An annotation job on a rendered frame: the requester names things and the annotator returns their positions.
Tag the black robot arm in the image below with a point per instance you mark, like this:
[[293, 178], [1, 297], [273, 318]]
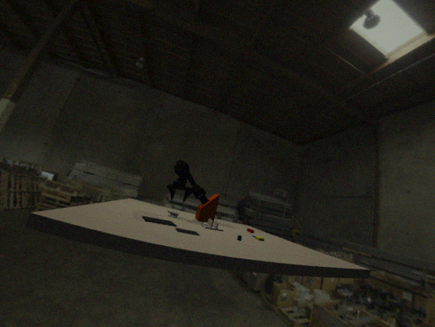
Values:
[[182, 170]]

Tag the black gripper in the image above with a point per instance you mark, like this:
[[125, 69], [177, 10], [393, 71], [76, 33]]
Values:
[[187, 190]]

